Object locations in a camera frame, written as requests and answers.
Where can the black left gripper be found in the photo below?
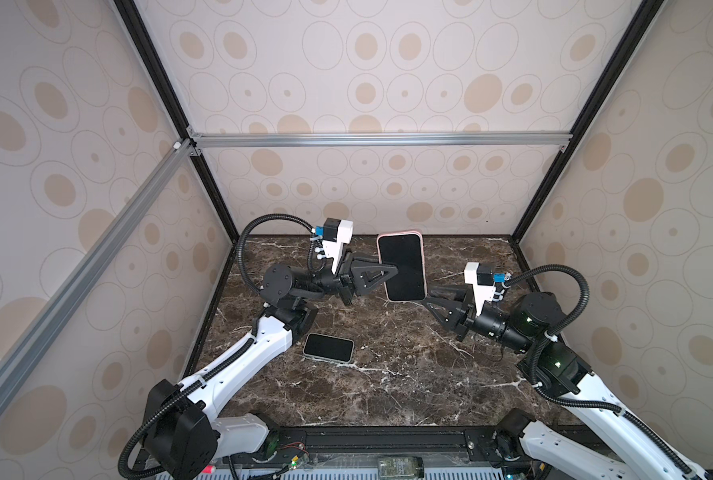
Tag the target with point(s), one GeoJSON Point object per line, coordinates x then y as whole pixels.
{"type": "Point", "coordinates": [350, 278]}

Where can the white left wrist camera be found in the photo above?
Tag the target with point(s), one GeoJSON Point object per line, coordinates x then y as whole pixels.
{"type": "Point", "coordinates": [329, 241]}

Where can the black corner frame post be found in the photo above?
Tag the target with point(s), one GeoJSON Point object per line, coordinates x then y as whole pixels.
{"type": "Point", "coordinates": [133, 22]}
{"type": "Point", "coordinates": [633, 35]}

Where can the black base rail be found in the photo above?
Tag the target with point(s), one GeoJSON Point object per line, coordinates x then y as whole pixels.
{"type": "Point", "coordinates": [472, 443]}

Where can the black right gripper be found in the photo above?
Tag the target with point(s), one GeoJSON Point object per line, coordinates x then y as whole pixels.
{"type": "Point", "coordinates": [463, 311]}

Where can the silver aluminium rail left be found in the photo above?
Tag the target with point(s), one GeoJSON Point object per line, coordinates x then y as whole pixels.
{"type": "Point", "coordinates": [32, 346]}

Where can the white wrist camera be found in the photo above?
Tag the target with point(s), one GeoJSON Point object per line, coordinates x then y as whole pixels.
{"type": "Point", "coordinates": [488, 286]}
{"type": "Point", "coordinates": [329, 241]}

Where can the silver aluminium rail back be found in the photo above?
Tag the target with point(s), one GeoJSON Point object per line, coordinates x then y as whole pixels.
{"type": "Point", "coordinates": [398, 139]}

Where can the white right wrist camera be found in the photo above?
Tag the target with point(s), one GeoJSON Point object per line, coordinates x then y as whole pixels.
{"type": "Point", "coordinates": [488, 286]}

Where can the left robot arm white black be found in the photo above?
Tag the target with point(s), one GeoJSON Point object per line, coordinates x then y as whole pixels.
{"type": "Point", "coordinates": [183, 431]}

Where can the green circuit board module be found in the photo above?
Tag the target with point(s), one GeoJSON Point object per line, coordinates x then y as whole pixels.
{"type": "Point", "coordinates": [401, 468]}

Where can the black corner frame post left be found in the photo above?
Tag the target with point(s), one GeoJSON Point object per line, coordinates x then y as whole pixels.
{"type": "Point", "coordinates": [133, 22]}

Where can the silver aluminium rail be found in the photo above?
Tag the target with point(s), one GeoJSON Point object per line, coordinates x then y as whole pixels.
{"type": "Point", "coordinates": [398, 139]}
{"type": "Point", "coordinates": [32, 346]}

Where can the black corner frame post right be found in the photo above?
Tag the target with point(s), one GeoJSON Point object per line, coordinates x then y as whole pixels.
{"type": "Point", "coordinates": [633, 35]}

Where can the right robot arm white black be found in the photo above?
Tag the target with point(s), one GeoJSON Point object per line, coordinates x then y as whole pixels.
{"type": "Point", "coordinates": [563, 378]}

